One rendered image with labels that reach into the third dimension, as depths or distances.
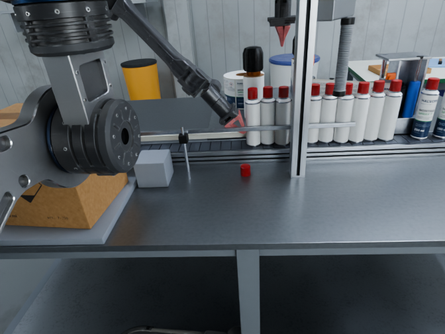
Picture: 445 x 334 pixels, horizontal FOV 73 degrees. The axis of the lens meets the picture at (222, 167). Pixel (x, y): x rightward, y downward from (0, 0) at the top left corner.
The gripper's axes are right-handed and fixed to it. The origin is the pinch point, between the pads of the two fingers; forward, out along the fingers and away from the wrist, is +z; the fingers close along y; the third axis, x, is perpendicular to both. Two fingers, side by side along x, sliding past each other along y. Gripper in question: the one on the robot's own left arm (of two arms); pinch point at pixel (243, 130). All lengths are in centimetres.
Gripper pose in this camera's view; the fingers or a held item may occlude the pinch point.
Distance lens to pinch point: 109.2
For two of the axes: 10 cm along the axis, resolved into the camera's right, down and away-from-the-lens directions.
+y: 0.5, -4.8, 8.8
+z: 6.7, 6.6, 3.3
